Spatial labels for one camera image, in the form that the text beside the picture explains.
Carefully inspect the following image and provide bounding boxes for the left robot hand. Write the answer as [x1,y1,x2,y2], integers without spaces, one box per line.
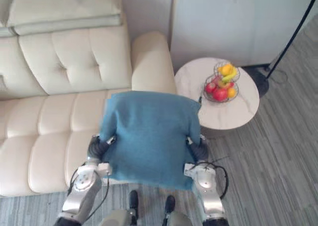
[86,134,117,162]

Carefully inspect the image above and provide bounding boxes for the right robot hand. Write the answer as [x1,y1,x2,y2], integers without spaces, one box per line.
[185,134,211,162]

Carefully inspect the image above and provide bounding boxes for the blue fabric cushion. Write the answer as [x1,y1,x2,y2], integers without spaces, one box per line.
[99,91,202,191]

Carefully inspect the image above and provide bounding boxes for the round marble side table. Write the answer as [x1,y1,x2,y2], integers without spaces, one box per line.
[174,58,260,138]

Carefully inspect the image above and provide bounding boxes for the large red apple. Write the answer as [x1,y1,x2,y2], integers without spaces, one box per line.
[214,88,229,101]

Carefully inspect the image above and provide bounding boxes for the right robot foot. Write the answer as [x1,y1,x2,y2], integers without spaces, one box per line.
[165,195,176,214]

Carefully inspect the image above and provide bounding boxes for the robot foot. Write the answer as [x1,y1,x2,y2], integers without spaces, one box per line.
[165,195,176,214]
[129,190,139,212]

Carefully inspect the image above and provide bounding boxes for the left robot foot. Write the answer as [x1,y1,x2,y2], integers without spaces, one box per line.
[129,190,139,212]

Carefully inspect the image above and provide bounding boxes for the cream leather sofa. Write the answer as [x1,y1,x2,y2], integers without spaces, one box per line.
[0,0,177,197]

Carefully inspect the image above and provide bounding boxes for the right silver robot leg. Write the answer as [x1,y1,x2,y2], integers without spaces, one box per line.
[162,210,201,226]

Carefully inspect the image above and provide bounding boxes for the silver robot leg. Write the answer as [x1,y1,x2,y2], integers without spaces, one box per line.
[162,210,201,226]
[99,209,138,226]

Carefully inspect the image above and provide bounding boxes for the left silver robot leg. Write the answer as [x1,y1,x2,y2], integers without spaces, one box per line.
[99,209,138,226]

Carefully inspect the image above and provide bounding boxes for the yellow banana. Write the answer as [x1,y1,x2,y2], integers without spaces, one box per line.
[222,69,238,84]

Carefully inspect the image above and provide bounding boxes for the black floor lamp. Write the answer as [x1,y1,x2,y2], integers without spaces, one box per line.
[248,0,318,98]

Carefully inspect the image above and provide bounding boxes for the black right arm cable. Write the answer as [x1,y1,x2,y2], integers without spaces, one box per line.
[197,156,230,201]

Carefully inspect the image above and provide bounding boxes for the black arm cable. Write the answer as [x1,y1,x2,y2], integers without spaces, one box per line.
[66,165,80,197]
[197,156,230,201]

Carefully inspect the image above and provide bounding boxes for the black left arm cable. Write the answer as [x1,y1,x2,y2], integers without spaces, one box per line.
[66,165,80,197]

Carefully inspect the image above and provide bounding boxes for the black wire fruit basket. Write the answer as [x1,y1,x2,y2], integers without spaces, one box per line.
[204,62,241,103]

